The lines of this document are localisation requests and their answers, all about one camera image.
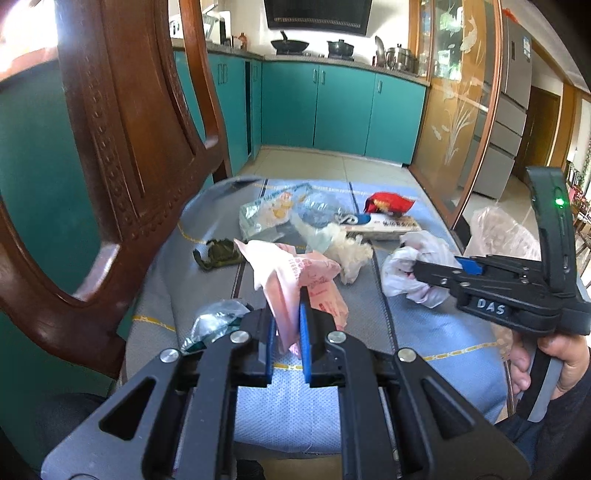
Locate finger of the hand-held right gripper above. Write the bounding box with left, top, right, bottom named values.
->
left=455, top=256, right=536, bottom=282
left=412, top=261, right=467, bottom=296

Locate red wrapper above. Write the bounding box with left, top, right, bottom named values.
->
left=364, top=191, right=417, bottom=217

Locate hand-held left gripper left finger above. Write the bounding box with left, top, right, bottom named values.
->
left=41, top=307, right=278, bottom=480

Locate silver refrigerator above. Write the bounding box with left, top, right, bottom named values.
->
left=462, top=7, right=534, bottom=201

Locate steel stockpot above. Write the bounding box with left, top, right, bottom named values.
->
left=385, top=44, right=420, bottom=73

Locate black range hood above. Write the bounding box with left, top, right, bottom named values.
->
left=263, top=0, right=374, bottom=37

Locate dark green foil wrapper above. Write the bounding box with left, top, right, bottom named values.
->
left=180, top=299, right=254, bottom=354

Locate person's right hand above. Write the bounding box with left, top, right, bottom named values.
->
left=506, top=332, right=591, bottom=407

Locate white medicine box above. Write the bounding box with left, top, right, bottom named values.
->
left=339, top=212, right=422, bottom=241

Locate person's leg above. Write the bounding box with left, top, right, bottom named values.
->
left=496, top=401, right=550, bottom=462

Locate printed snack bag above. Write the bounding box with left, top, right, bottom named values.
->
left=239, top=184, right=311, bottom=241

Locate gas stove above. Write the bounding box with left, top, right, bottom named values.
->
left=277, top=52, right=356, bottom=62

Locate clear plastic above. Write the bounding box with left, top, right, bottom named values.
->
left=295, top=191, right=352, bottom=229

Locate black wok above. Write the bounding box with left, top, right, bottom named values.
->
left=270, top=30, right=311, bottom=54

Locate pink plastic wastebasket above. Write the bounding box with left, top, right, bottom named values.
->
left=464, top=205, right=546, bottom=266

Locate black cooking pot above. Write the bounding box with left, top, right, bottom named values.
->
left=327, top=39, right=356, bottom=60

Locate person's right forearm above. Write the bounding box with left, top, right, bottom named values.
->
left=531, top=374, right=591, bottom=480

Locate olive green wrapper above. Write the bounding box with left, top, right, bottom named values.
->
left=192, top=237, right=244, bottom=270

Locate pale teal plastic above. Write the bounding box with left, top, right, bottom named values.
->
left=299, top=222, right=343, bottom=253

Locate wooden chair with blue cushion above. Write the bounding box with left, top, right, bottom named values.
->
left=0, top=44, right=430, bottom=467

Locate white dish rack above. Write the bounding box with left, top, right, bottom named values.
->
left=168, top=11, right=218, bottom=40

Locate wooden glass display cabinet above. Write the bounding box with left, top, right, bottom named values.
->
left=409, top=0, right=505, bottom=227

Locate translucent white plastic wad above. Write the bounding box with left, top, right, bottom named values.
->
left=325, top=224, right=375, bottom=285

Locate white pink plastic bag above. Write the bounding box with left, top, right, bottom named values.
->
left=381, top=231, right=462, bottom=308

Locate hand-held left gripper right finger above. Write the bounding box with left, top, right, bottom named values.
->
left=299, top=288, right=532, bottom=480

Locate carved wooden chair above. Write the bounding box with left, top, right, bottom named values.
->
left=0, top=0, right=234, bottom=380

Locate brown wooden door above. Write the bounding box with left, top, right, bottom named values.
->
left=515, top=85, right=563, bottom=183

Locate clear plastic bin liner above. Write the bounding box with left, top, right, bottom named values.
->
left=464, top=205, right=546, bottom=266

